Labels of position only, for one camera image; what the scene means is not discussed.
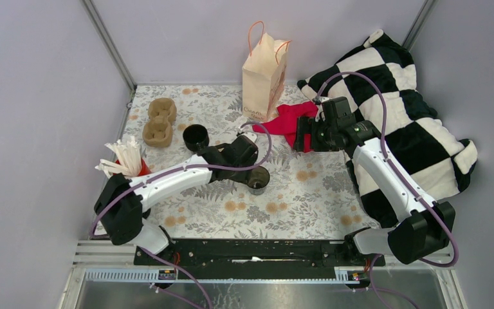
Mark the floral table mat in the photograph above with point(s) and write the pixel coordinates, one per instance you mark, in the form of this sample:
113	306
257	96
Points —
309	196

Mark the beige paper bag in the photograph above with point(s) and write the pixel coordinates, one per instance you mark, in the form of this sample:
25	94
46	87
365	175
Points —
263	74

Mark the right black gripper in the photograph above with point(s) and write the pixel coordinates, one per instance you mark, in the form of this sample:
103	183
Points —
309	125

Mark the red ribbed cup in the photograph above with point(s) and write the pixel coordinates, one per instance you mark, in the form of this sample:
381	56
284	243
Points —
144	168

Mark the black white checkered blanket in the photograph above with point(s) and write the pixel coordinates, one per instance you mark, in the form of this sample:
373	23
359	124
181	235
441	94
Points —
379	80

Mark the black ribbed cup stack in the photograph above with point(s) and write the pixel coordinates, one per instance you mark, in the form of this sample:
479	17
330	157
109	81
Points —
195	137

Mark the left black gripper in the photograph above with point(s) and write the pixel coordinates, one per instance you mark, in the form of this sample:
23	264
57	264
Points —
242	177

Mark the red cloth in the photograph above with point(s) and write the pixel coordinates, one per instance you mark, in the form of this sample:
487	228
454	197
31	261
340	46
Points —
286	122

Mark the brown pulp cup carrier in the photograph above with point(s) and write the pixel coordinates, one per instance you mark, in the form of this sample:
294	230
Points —
158	131

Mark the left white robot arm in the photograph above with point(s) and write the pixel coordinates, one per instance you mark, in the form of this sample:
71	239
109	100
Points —
124	201

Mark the dark translucent coffee cup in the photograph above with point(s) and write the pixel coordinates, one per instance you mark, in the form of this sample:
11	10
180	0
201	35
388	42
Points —
258	180

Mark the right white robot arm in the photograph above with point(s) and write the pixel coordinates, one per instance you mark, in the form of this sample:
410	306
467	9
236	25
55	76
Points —
424	225

